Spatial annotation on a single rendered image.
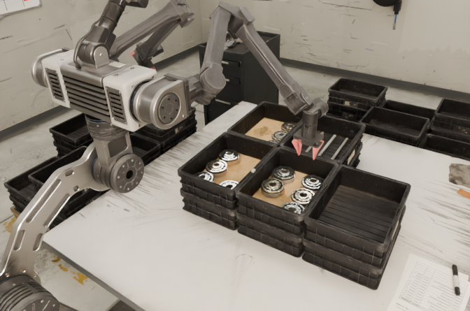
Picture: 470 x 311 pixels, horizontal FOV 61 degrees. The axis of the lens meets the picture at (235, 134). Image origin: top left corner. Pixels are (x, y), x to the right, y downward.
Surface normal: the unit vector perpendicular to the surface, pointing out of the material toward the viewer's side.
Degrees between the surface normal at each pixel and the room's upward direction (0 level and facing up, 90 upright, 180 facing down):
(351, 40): 90
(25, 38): 90
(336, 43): 90
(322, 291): 0
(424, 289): 0
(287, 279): 0
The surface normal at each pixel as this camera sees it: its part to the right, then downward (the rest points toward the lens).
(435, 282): -0.04, -0.86
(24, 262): 0.82, 0.26
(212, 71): 0.54, -0.44
